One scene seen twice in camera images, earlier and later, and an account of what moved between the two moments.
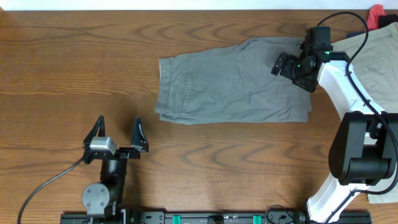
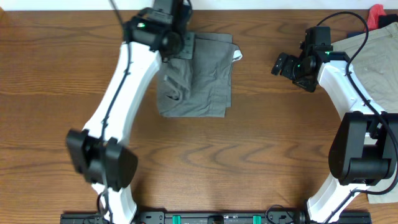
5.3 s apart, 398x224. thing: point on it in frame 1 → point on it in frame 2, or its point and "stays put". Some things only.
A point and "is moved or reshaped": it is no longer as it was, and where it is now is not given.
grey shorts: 232,84 is moved or reshaped
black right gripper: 308,86 stays put
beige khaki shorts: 375,71 stays put
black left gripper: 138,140 → 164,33
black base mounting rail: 224,218 stays put
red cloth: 374,11 stays put
